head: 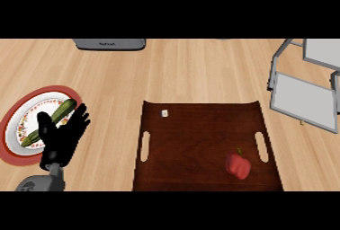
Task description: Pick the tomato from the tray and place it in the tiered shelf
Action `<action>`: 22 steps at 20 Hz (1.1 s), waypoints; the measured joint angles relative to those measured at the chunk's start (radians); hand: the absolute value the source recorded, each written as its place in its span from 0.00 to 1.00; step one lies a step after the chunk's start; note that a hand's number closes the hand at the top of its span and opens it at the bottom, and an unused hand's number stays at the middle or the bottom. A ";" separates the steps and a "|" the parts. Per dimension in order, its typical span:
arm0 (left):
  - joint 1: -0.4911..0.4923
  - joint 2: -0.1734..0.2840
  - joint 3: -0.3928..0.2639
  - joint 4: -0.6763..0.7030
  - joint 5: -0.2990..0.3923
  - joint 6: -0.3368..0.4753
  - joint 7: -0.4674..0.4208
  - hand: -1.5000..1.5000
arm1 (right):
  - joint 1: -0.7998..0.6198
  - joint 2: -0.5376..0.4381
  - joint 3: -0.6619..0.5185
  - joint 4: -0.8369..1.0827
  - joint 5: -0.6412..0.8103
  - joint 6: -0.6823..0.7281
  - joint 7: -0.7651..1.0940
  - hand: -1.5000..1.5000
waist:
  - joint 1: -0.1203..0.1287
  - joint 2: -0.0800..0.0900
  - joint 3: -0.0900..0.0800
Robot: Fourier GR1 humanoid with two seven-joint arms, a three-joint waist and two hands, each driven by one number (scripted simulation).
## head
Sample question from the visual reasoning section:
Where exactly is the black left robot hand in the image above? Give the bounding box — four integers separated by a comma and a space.
35, 102, 91, 172

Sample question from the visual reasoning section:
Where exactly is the dark brown wooden tray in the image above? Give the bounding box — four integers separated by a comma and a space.
131, 100, 283, 192

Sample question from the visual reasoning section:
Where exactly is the grey tiered shelf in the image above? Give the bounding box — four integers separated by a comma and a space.
267, 39, 340, 135

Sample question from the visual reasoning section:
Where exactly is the green zucchini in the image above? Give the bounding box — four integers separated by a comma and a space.
19, 98, 78, 148

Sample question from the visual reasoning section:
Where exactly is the red-rimmed patterned plate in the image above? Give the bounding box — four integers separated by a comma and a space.
0, 84, 84, 167

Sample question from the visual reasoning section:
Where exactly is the dark grey appliance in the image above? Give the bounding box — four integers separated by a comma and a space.
72, 39, 147, 51

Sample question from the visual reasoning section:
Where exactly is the red bell pepper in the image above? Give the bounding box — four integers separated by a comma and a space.
224, 147, 252, 181

